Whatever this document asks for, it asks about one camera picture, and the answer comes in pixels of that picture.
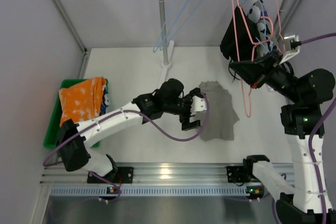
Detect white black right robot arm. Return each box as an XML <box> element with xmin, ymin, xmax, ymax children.
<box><xmin>229</xmin><ymin>50</ymin><xmax>335</xmax><ymax>223</ymax></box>

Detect orange white trousers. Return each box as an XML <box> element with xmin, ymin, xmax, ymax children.
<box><xmin>59</xmin><ymin>77</ymin><xmax>105</xmax><ymax>126</ymax></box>

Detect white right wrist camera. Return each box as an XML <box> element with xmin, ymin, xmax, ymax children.
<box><xmin>280</xmin><ymin>35</ymin><xmax>301</xmax><ymax>64</ymax></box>

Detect grey slotted cable duct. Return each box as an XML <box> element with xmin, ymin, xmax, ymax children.
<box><xmin>50</xmin><ymin>185</ymin><xmax>249</xmax><ymax>197</ymax></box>

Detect purple camouflage trousers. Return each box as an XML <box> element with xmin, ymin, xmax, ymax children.
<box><xmin>247</xmin><ymin>0</ymin><xmax>274</xmax><ymax>58</ymax></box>

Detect light blue wire hanger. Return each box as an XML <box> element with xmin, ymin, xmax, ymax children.
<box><xmin>165</xmin><ymin>0</ymin><xmax>192</xmax><ymax>41</ymax></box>

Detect blue patterned trousers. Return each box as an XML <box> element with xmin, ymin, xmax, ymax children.
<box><xmin>99</xmin><ymin>79</ymin><xmax>110</xmax><ymax>115</ymax></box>

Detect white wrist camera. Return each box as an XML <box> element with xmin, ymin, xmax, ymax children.
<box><xmin>280</xmin><ymin>35</ymin><xmax>301</xmax><ymax>64</ymax></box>
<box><xmin>191</xmin><ymin>96</ymin><xmax>207</xmax><ymax>116</ymax></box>

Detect aluminium mounting rail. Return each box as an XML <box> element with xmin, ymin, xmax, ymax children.
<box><xmin>39</xmin><ymin>162</ymin><xmax>297</xmax><ymax>184</ymax></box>

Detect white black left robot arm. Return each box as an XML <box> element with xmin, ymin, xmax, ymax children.
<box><xmin>57</xmin><ymin>79</ymin><xmax>209</xmax><ymax>183</ymax></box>

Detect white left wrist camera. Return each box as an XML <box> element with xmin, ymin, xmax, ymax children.
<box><xmin>191</xmin><ymin>96</ymin><xmax>207</xmax><ymax>116</ymax></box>

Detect beige grey trousers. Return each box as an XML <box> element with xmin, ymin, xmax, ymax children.
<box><xmin>199</xmin><ymin>81</ymin><xmax>239</xmax><ymax>142</ymax></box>

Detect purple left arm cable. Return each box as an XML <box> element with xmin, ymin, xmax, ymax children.
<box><xmin>43</xmin><ymin>92</ymin><xmax>211</xmax><ymax>204</ymax></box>

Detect black trousers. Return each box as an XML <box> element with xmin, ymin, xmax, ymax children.
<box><xmin>219</xmin><ymin>5</ymin><xmax>259</xmax><ymax>84</ymax></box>

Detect metal clothes rack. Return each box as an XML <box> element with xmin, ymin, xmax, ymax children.
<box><xmin>153</xmin><ymin>0</ymin><xmax>288</xmax><ymax>88</ymax></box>

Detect green plastic bin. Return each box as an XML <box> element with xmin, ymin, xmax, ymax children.
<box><xmin>43</xmin><ymin>78</ymin><xmax>109</xmax><ymax>149</ymax></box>

